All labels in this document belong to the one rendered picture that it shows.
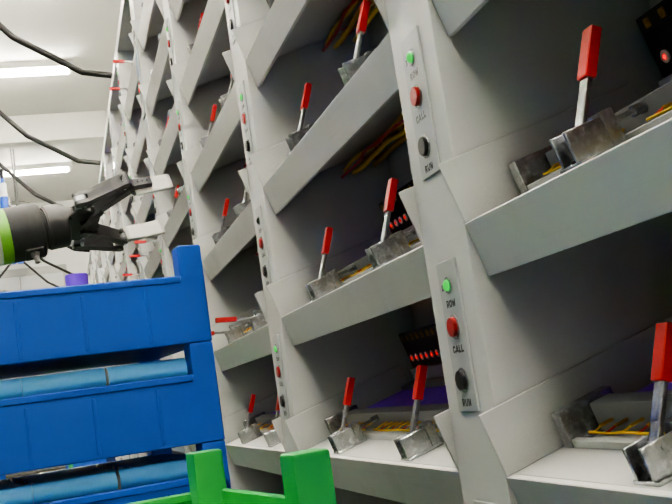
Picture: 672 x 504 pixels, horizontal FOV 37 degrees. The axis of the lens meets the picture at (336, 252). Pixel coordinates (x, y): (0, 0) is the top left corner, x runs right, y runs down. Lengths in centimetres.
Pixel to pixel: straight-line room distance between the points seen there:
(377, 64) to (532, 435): 38
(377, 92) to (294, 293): 54
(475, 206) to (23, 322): 36
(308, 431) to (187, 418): 64
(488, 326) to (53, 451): 34
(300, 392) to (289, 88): 45
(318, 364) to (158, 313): 66
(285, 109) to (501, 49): 72
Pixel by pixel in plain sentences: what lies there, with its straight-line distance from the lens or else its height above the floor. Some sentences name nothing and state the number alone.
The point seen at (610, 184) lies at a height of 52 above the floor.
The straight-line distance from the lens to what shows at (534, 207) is 68.
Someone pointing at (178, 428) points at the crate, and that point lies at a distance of 81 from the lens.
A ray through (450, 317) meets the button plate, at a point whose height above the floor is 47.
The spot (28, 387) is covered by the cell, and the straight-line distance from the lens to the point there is 80.
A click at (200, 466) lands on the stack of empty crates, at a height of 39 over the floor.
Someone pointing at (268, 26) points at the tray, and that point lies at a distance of 138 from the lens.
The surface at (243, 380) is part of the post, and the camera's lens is 214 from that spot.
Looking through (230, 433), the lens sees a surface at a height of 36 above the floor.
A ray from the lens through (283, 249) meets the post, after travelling 146.
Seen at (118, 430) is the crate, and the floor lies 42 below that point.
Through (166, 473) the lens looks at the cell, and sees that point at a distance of 82.
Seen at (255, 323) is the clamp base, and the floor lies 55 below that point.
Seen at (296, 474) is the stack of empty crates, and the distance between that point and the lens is 49.
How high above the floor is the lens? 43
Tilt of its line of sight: 8 degrees up
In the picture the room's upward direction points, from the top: 8 degrees counter-clockwise
